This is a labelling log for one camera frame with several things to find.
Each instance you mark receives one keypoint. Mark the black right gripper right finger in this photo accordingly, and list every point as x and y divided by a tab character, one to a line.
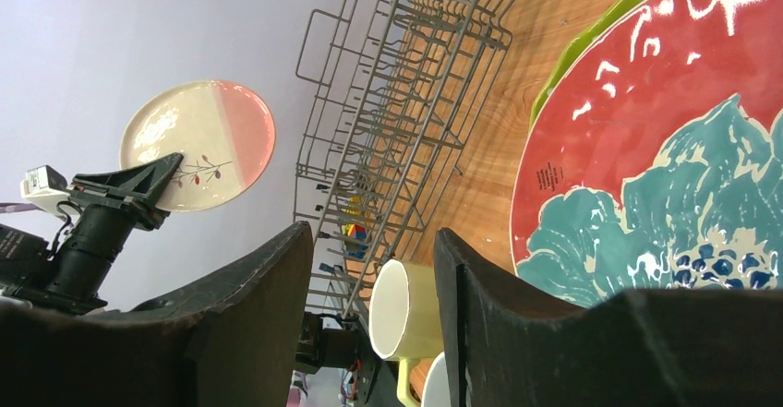
509	344

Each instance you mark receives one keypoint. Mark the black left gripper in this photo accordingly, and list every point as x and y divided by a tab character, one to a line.
128	201

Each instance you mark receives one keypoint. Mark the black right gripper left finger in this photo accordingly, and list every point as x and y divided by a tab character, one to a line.
226	339

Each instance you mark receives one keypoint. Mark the cream and pink plate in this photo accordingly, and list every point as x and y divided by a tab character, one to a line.
224	131

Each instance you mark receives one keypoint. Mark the red and teal floral plate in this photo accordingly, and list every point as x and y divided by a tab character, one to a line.
655	161

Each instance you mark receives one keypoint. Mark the pink mug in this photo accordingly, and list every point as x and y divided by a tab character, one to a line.
436	390

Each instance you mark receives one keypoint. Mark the yellow mug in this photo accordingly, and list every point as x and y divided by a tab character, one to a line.
404	320

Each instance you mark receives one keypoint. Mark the yellow red blue toy block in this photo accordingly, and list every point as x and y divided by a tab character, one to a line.
355	243

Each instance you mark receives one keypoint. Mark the green scalloped plate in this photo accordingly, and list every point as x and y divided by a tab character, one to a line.
574	49

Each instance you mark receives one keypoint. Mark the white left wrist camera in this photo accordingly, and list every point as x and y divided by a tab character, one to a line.
43	181

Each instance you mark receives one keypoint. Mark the grey wire dish rack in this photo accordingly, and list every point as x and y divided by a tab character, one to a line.
396	99

